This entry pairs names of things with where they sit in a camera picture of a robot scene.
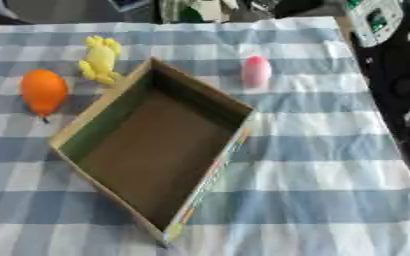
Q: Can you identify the open tan cardboard box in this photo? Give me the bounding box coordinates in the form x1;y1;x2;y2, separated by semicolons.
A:
47;56;256;248

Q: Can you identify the pink egg-shaped toy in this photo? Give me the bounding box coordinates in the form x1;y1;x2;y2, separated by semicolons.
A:
240;55;274;89

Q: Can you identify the yellow soft toy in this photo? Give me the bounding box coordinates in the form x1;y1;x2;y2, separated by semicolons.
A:
77;35;125;86

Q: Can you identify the orange toy fruit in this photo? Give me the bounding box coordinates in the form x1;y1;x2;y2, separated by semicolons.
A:
19;68;71;124

